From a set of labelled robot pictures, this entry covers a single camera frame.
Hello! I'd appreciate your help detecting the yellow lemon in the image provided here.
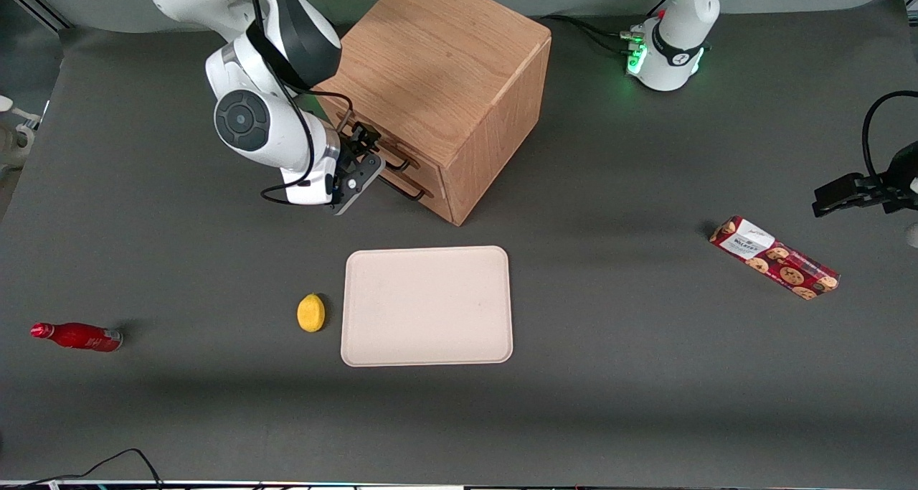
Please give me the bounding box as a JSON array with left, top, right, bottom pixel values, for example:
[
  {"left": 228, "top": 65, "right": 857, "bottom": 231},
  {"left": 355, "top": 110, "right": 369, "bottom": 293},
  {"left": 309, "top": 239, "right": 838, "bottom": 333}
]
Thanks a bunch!
[{"left": 297, "top": 293, "right": 326, "bottom": 333}]

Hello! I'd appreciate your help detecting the wooden two-drawer cabinet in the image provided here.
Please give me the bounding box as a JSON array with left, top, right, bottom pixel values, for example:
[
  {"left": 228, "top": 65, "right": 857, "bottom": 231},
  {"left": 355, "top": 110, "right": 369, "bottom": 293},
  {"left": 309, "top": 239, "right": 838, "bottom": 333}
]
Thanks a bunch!
[{"left": 307, "top": 0, "right": 552, "bottom": 227}]

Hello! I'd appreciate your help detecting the thin black cable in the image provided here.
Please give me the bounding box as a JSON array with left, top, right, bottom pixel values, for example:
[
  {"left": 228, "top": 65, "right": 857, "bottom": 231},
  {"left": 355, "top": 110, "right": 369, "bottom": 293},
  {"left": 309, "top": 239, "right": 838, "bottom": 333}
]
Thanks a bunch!
[{"left": 0, "top": 448, "right": 165, "bottom": 489}]

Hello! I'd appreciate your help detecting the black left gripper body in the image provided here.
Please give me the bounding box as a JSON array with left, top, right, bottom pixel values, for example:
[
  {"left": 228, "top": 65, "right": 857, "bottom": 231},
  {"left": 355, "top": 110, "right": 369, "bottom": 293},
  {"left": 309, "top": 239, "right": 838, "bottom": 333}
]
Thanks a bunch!
[{"left": 871, "top": 142, "right": 918, "bottom": 213}]

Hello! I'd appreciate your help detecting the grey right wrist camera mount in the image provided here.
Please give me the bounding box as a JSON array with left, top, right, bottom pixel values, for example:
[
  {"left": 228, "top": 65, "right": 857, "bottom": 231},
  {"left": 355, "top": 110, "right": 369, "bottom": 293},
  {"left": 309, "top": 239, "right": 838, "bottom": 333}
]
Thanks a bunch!
[{"left": 332, "top": 155, "right": 386, "bottom": 216}]

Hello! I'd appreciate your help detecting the red bottle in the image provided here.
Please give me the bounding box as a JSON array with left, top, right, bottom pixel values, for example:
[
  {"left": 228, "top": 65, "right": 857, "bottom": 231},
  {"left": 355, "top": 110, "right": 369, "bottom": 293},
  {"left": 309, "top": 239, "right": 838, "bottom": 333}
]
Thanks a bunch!
[{"left": 30, "top": 322, "right": 124, "bottom": 353}]

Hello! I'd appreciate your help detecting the beige rectangular tray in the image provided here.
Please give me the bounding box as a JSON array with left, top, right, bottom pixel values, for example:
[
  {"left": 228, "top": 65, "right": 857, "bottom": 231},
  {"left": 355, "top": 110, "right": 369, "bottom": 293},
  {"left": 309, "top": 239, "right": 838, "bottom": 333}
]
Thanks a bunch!
[{"left": 341, "top": 245, "right": 514, "bottom": 368}]

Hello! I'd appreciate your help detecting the black base cable bundle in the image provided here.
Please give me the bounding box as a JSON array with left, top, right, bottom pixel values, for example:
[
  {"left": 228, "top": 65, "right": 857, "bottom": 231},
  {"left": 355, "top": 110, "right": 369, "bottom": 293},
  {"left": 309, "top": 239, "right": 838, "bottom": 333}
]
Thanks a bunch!
[{"left": 539, "top": 0, "right": 669, "bottom": 55}]

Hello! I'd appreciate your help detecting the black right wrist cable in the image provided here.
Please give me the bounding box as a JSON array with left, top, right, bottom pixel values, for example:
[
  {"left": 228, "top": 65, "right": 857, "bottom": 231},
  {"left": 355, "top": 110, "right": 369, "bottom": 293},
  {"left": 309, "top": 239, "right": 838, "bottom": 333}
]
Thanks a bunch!
[{"left": 244, "top": 0, "right": 356, "bottom": 205}]

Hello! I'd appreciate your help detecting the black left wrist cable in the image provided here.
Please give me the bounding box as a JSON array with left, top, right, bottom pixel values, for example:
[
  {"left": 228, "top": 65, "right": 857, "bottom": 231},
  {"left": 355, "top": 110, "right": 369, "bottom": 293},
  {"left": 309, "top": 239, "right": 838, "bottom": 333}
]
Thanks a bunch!
[{"left": 861, "top": 90, "right": 918, "bottom": 180}]

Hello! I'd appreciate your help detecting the red cookie box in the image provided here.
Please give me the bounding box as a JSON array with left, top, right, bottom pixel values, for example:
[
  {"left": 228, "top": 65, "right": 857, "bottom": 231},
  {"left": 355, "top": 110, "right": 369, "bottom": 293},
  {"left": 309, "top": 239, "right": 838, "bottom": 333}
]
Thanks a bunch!
[{"left": 709, "top": 215, "right": 841, "bottom": 301}]

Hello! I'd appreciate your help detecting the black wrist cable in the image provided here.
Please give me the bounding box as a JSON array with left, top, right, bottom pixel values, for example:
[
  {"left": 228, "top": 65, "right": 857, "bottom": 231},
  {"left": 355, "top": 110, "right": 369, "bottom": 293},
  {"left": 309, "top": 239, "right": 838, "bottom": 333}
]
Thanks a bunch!
[
  {"left": 861, "top": 90, "right": 918, "bottom": 180},
  {"left": 244, "top": 0, "right": 356, "bottom": 205}
]

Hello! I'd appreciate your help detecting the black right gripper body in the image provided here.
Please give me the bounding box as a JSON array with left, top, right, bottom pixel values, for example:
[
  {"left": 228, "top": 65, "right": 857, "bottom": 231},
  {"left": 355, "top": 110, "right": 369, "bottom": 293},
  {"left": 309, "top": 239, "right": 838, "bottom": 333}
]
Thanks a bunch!
[{"left": 336, "top": 133, "right": 365, "bottom": 189}]

